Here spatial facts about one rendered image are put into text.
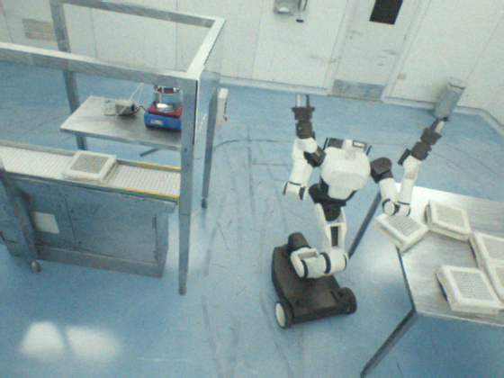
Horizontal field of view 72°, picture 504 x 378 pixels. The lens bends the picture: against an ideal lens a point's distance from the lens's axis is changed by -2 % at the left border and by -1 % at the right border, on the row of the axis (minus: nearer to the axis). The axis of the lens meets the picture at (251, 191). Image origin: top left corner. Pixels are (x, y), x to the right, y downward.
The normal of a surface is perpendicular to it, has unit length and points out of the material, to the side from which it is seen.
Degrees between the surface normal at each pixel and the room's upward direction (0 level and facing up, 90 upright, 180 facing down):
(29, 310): 0
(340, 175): 90
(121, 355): 0
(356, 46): 90
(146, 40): 90
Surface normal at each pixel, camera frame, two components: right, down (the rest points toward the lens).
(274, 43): 0.04, 0.65
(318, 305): 0.15, -0.75
